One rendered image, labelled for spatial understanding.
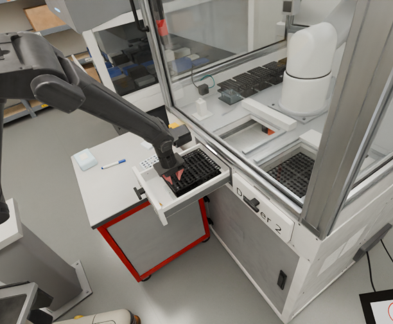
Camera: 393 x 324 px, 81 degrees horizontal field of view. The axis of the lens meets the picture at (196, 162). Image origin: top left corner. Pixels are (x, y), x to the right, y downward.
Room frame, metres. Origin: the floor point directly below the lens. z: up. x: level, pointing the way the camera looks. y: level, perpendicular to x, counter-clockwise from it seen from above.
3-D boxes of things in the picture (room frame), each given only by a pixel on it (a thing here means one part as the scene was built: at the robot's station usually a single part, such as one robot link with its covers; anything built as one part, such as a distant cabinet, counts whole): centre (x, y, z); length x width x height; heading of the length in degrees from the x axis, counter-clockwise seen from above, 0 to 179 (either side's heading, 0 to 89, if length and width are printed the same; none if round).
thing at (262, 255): (0.95, -0.52, 0.40); 1.03 x 0.95 x 0.80; 24
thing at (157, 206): (0.67, 0.22, 0.87); 0.29 x 0.02 x 0.11; 24
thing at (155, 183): (0.75, 0.03, 0.86); 0.40 x 0.26 x 0.06; 114
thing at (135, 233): (1.05, 0.38, 0.38); 0.62 x 0.58 x 0.76; 24
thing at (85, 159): (1.12, 0.64, 0.78); 0.15 x 0.10 x 0.04; 31
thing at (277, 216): (0.51, -0.20, 0.87); 0.29 x 0.02 x 0.11; 24
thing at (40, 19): (4.25, 1.83, 1.22); 0.41 x 0.32 x 0.28; 121
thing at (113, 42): (2.50, 0.33, 1.13); 1.78 x 1.14 x 0.45; 24
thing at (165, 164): (0.62, 0.10, 1.07); 0.10 x 0.07 x 0.07; 114
